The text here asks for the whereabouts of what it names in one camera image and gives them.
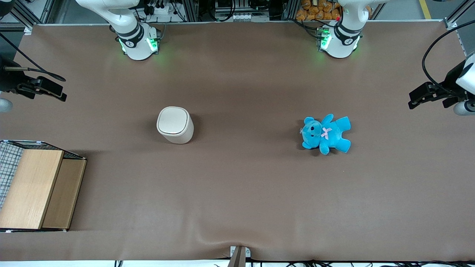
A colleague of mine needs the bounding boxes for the orange plush toys pile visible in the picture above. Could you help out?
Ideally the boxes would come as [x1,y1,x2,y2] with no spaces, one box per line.
[295,0,342,22]

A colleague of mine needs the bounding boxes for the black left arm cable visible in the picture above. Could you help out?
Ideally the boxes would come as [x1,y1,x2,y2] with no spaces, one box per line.
[422,20,475,94]

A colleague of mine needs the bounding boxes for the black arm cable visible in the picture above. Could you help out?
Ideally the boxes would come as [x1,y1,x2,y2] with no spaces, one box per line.
[422,20,475,94]
[0,33,67,82]

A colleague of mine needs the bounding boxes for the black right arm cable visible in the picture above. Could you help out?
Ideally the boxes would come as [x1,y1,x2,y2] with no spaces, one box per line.
[0,33,67,82]

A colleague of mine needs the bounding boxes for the white lidded trash can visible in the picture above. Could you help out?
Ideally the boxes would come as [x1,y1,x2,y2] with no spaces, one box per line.
[156,106,194,145]

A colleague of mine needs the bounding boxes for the grey electronics unit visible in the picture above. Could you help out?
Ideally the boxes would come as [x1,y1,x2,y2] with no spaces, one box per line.
[214,0,271,22]

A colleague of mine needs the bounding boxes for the aluminium frame post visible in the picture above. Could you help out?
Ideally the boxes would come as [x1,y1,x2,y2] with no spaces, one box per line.
[443,0,475,31]
[0,0,57,35]

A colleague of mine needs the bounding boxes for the blue teddy bear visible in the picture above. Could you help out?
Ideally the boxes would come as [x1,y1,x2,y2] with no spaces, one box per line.
[300,113,352,155]

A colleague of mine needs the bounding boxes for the white power strip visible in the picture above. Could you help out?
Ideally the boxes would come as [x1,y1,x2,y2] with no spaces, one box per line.
[147,3,171,16]

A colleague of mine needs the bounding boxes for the wooden shelf with wire mesh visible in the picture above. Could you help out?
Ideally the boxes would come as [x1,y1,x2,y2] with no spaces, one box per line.
[0,139,88,233]

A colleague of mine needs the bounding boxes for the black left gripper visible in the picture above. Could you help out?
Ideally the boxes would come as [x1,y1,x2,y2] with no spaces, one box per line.
[408,59,471,110]

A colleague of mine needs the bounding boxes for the brown table mat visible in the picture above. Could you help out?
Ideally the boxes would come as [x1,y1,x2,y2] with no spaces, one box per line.
[0,20,475,262]

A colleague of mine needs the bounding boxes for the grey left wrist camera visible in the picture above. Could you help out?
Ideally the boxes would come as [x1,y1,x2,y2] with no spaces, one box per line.
[453,100,475,116]

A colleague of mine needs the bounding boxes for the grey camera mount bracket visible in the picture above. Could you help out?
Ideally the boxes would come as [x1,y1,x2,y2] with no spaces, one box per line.
[227,245,252,267]

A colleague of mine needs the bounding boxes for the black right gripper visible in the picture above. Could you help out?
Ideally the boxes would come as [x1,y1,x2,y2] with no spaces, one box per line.
[0,55,68,102]

